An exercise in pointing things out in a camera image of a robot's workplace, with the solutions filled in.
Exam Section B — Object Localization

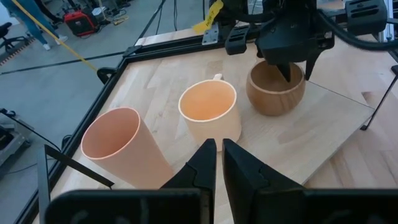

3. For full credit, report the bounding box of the black aluminium table frame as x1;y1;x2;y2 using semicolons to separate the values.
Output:
12;26;259;224

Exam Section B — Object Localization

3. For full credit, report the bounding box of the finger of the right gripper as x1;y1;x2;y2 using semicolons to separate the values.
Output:
275;61;292;83
305;49;322;82

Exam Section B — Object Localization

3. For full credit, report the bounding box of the wooden shelf with black legs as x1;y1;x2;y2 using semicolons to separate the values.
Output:
37;55;398;224

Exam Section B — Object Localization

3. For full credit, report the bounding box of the cream mug with handle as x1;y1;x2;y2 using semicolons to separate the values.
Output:
177;73;243;152

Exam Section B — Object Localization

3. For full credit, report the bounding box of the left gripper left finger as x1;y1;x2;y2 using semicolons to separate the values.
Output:
160;138;218;224

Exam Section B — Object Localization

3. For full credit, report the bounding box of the yellow label tag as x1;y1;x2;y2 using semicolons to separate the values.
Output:
192;0;224;35

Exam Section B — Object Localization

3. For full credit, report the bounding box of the silver metal bracket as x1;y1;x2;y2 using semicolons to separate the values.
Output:
201;22;220;46

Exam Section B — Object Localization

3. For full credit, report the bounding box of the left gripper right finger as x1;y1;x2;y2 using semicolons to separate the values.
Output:
221;138;305;224

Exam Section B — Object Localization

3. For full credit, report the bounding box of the red machine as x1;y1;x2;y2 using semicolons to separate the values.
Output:
63;9;100;37

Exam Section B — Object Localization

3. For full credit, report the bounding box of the black office chair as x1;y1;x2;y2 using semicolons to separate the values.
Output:
0;21;34;55

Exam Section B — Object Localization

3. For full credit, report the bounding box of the yellow cable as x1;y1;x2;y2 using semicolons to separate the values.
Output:
11;0;99;72

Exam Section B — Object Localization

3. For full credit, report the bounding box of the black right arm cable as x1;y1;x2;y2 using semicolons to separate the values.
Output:
317;9;398;51

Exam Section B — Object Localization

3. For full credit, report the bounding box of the peach plastic tumbler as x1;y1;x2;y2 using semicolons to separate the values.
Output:
80;106;175;190

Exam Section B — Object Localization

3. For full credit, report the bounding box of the person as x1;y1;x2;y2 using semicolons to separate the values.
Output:
7;0;68;51

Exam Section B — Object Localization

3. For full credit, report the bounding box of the wooden bowl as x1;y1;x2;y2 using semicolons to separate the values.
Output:
245;59;307;118

